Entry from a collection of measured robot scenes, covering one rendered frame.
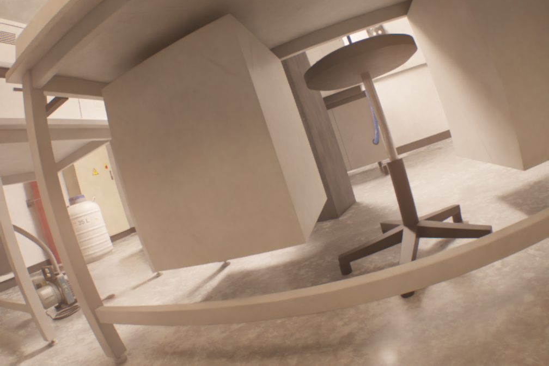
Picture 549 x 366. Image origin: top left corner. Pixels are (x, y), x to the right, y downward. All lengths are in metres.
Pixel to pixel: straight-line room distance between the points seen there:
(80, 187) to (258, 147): 4.22
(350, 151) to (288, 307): 2.09
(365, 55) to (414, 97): 3.11
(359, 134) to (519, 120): 1.87
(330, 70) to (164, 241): 0.67
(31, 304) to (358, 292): 1.12
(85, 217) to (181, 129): 2.60
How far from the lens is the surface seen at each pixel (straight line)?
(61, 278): 1.79
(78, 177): 4.80
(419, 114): 3.82
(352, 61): 0.73
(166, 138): 0.84
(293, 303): 0.51
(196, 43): 0.83
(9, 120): 1.35
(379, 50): 0.74
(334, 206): 1.62
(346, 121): 2.51
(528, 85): 0.82
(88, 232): 3.31
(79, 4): 0.74
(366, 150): 2.51
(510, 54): 0.81
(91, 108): 1.71
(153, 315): 0.69
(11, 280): 3.77
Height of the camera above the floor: 0.40
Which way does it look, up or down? level
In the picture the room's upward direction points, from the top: 18 degrees counter-clockwise
